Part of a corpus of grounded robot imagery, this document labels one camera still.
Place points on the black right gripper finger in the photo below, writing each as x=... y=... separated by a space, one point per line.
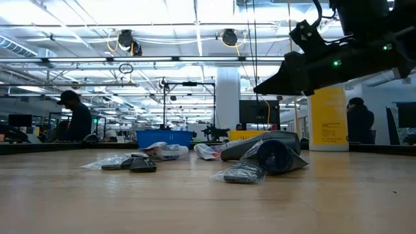
x=289 y=79

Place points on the grey toiletry tube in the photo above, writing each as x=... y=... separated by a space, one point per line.
x=247 y=148

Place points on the plastic-wrapped black comb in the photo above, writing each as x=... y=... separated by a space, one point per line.
x=112 y=163
x=242 y=174

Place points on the white packet with red print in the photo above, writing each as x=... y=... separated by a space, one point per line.
x=204 y=151

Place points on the clear bag with white toiletries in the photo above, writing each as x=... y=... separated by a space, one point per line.
x=165 y=151

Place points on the black toiletry case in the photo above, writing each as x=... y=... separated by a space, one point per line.
x=143 y=165

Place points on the black background robot arm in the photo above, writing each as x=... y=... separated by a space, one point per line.
x=214 y=132

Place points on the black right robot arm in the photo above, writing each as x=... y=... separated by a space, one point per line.
x=357 y=13

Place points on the large black monitor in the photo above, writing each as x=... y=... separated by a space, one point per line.
x=256 y=112

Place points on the white pillar with yellow poster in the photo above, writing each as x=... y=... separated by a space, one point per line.
x=328 y=120

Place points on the person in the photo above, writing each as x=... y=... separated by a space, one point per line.
x=239 y=126
x=359 y=122
x=79 y=120

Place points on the white round pillar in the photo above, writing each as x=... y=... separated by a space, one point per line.
x=227 y=97

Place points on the black monitor with dark screen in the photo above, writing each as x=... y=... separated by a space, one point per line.
x=408 y=114

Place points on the yellow plastic basket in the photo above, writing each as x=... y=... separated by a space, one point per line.
x=243 y=135

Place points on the black slanted panel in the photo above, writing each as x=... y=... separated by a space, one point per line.
x=392 y=128

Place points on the blue plastic basket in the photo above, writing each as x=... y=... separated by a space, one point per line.
x=164 y=138

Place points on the small black monitor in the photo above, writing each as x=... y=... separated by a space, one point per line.
x=20 y=120

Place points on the black metal frame rig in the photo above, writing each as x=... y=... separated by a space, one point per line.
x=189 y=83

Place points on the black table edge rail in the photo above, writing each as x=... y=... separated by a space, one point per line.
x=48 y=148

